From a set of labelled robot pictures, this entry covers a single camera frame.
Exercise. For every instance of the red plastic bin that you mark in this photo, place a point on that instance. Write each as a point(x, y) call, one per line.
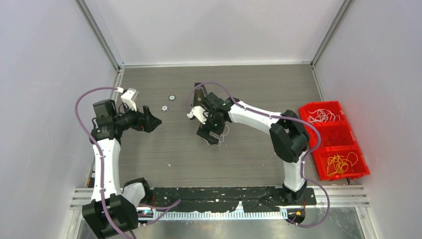
point(338, 155)

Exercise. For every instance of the white slotted cable duct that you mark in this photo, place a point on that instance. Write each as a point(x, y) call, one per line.
point(235, 215)

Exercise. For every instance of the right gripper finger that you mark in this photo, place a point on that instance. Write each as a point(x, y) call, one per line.
point(203, 132)
point(211, 139)

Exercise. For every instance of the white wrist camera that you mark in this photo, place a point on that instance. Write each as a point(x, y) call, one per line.
point(128, 97)
point(199, 113)

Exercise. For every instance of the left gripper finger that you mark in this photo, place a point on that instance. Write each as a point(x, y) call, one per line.
point(152, 124)
point(147, 114)

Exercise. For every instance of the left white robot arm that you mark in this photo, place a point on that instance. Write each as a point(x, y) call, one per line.
point(113, 207)

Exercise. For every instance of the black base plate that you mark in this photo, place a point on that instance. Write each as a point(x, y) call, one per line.
point(226, 199)

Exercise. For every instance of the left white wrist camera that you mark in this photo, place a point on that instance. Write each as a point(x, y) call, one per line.
point(128, 97)

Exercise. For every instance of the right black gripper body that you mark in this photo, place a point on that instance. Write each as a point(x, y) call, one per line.
point(213, 124)

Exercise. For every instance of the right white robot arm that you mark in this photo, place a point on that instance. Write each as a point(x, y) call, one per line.
point(288, 136)

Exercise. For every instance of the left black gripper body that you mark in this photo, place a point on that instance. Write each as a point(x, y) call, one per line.
point(142, 124)

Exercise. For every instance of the black metronome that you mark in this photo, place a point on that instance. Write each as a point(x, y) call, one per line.
point(200, 93)

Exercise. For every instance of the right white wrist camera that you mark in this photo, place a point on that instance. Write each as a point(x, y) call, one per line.
point(199, 113)

